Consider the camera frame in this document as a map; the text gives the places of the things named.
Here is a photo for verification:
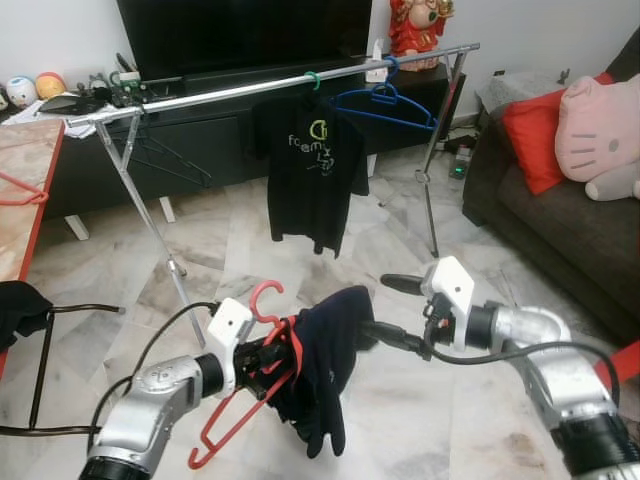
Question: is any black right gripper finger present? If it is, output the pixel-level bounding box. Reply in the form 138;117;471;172
379;272;433;298
358;320;431;358

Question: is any navy garment red stripe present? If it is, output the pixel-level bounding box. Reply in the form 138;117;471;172
267;285;379;460

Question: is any red plastic hanger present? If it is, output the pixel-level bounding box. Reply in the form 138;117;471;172
187;279;303;471
0;171;50;207

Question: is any blue plastic hanger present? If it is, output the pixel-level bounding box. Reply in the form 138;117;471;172
329;57;439;132

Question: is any dark grey fabric sofa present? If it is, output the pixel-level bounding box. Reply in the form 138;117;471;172
461;28;640;348

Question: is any red cushion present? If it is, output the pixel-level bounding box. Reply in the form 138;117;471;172
499;72;619;197

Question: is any black television console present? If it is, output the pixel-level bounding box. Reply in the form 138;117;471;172
45;62;463;241

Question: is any white tissue pack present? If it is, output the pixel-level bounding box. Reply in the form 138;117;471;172
364;38;390;84

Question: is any side table grey cloth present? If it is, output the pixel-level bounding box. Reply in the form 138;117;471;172
477;68;568;117

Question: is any grey white plush toy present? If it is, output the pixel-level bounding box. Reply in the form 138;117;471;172
584;158;640;203

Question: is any red buddha statue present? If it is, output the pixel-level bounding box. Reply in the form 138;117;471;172
387;0;457;72

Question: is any pink cat face cushion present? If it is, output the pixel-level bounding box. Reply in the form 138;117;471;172
554;77;640;184

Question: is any silver metal clothes rack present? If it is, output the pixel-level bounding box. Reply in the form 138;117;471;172
67;42;482;348

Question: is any white paper stack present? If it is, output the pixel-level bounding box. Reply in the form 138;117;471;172
8;95;113;129

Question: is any green electronics board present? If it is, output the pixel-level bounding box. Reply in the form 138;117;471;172
106;68;163;111

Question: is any black flat television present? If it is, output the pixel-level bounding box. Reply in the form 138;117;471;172
116;0;374;81

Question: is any black wallet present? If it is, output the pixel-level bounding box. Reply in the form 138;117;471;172
36;92;89;114

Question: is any orange round toy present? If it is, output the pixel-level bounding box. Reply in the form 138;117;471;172
35;71;69;102

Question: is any white round toy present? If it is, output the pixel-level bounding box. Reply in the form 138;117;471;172
4;76;39;109

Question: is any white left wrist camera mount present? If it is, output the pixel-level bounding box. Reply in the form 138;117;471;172
204;297;255;400

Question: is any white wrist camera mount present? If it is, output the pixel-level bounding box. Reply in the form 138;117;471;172
419;256;476;353
204;297;255;400

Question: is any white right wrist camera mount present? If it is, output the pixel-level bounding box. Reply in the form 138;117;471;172
419;256;476;353

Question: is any black wire hanger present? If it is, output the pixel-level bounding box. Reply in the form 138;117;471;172
124;128;214;190

